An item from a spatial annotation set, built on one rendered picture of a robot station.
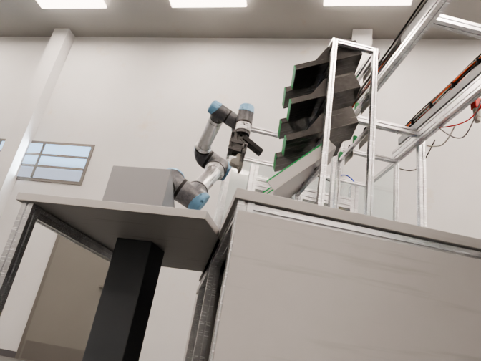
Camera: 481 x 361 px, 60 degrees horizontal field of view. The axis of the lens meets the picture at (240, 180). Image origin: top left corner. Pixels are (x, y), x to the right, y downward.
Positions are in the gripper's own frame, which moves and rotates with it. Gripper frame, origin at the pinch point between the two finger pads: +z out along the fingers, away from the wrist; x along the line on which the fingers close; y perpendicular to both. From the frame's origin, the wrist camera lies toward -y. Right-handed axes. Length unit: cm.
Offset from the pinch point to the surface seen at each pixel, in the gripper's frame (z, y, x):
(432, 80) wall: -341, -282, -286
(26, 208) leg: 42, 74, 22
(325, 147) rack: 6, -24, 48
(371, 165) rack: 9, -41, 48
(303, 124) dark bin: -16.4, -21.2, 24.1
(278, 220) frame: 44, -6, 70
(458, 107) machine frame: -78, -123, -16
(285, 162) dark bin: 2.3, -15.5, 23.0
